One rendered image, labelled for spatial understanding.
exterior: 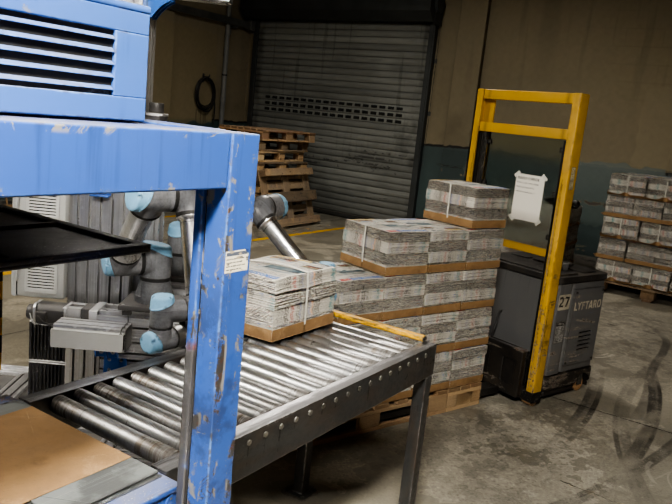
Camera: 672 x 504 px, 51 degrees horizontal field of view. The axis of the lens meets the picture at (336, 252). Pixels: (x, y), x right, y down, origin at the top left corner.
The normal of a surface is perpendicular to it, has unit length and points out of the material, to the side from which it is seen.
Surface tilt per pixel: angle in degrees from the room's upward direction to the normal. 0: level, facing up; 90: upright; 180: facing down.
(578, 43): 90
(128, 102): 90
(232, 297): 90
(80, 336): 90
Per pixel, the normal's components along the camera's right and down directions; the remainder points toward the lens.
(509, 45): -0.56, 0.10
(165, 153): 0.82, 0.19
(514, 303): -0.79, 0.04
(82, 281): 0.03, 0.19
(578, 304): 0.61, 0.21
